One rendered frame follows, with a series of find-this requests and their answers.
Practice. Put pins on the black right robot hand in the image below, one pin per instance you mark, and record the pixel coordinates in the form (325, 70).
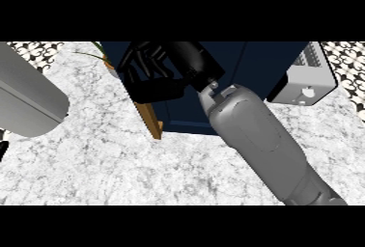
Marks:
(161, 69)

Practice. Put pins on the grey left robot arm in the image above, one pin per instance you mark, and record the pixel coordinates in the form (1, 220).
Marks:
(23, 96)

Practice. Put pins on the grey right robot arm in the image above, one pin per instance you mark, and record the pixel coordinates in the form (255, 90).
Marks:
(258, 138)

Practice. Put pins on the wooden cabinet door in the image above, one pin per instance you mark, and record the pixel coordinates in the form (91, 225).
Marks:
(149, 120)

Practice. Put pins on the dark blue cabinet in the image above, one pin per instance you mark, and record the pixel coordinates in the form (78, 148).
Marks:
(247, 87)

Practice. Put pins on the potted green plant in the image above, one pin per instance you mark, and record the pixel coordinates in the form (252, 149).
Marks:
(102, 59)

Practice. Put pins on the grey toaster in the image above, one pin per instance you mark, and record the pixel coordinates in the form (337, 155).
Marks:
(303, 78)

